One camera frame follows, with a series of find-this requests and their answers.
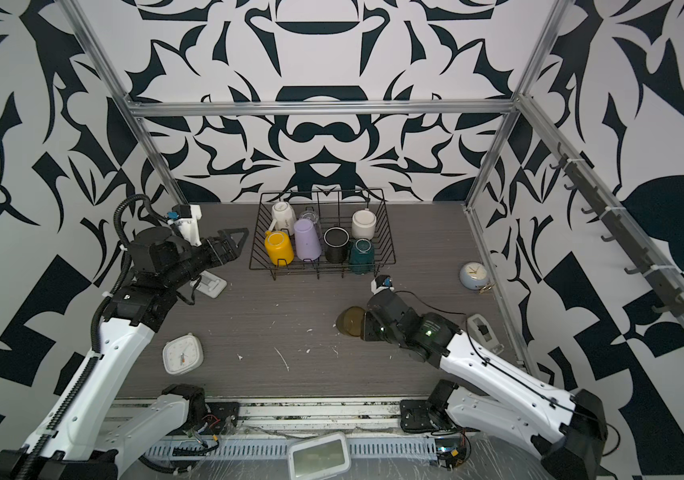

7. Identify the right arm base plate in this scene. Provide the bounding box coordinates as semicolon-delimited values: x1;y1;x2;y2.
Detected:
399;400;455;434

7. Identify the white mug red inside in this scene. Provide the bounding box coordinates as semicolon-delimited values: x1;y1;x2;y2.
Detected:
351;209;377;240

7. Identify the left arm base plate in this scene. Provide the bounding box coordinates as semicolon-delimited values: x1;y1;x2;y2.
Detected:
194;401;241;435

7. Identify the olive glass cup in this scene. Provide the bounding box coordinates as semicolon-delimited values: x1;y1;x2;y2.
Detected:
335;306;366;338

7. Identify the cream white mug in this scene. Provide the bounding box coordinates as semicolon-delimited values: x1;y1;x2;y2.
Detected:
269;201;297;236

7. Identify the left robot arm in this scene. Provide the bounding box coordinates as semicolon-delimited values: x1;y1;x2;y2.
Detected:
0;194;249;479

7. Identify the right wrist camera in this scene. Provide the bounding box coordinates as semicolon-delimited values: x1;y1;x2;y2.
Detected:
371;275;394;295

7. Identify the grey tape dispenser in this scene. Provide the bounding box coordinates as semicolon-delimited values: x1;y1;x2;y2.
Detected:
465;313;504;355

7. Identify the white rectangular device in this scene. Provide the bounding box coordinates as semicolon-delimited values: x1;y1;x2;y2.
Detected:
191;271;228;299

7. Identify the lilac plastic cup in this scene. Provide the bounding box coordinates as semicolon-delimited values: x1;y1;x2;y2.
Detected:
294;218;322;262

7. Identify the round grey alarm clock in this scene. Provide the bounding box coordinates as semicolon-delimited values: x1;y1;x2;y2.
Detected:
459;261;491;291

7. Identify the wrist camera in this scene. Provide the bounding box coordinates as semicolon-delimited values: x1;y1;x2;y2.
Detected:
371;275;394;295
167;204;202;247

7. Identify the dark green mug white inside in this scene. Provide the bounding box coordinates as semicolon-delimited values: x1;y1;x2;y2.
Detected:
348;238;375;275

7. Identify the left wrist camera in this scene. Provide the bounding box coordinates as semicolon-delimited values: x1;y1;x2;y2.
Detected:
167;204;202;247

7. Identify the small circuit board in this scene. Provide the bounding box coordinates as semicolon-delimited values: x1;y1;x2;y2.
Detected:
435;436;472;471

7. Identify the yellow mug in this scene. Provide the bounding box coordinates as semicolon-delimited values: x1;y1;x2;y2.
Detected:
264;230;295;267

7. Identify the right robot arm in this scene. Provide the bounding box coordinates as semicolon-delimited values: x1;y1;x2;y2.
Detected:
361;287;609;479

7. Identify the square white clock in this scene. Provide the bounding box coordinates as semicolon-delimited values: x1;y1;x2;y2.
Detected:
162;333;204;376

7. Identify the black mug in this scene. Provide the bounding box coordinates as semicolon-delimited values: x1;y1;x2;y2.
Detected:
323;227;350;264

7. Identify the clear glass cup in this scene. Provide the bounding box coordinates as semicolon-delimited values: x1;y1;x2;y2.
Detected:
299;207;320;227

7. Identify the black wire dish rack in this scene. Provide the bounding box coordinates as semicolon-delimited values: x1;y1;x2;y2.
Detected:
249;187;397;279

